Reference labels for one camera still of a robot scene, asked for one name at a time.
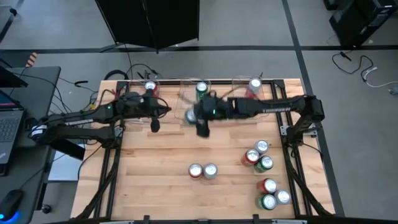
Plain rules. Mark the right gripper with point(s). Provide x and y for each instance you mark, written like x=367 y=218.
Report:
x=214 y=109

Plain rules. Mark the grey laptop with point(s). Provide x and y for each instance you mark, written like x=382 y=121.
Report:
x=9 y=130

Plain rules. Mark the white sheet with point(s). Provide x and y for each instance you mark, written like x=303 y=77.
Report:
x=66 y=168

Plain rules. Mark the black round knob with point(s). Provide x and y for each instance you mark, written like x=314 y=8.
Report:
x=46 y=209

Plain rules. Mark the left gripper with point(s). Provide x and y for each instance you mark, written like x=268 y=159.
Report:
x=140 y=105

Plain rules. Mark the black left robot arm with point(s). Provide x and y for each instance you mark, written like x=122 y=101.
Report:
x=77 y=122

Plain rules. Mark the black computer tower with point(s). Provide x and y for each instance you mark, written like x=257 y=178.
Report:
x=357 y=21

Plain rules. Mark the black computer mouse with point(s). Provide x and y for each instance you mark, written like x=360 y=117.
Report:
x=11 y=203

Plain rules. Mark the black monitor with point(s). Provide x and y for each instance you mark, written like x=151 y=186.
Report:
x=9 y=79

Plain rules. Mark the dark office desk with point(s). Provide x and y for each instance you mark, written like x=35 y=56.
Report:
x=37 y=93

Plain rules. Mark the red Fanta can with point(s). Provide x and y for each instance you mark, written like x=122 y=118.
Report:
x=150 y=85
x=252 y=156
x=195 y=170
x=270 y=185

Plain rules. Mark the orange black striped marker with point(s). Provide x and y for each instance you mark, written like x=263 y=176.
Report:
x=31 y=59

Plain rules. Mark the white soda can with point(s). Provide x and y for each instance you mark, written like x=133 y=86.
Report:
x=283 y=196
x=255 y=83
x=210 y=170
x=261 y=146

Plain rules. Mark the green Sprite can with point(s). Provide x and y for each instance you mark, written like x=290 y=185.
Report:
x=268 y=202
x=201 y=87
x=190 y=116
x=265 y=162

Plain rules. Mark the black aluminium frame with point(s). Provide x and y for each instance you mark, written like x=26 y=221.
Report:
x=171 y=82

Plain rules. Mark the clear plastic bin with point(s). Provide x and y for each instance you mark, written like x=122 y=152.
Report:
x=237 y=88
x=186 y=88
x=136 y=87

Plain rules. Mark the black folding screen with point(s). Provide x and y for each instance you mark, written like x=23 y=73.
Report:
x=149 y=21

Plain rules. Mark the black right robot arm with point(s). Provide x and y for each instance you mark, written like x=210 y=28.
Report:
x=273 y=107

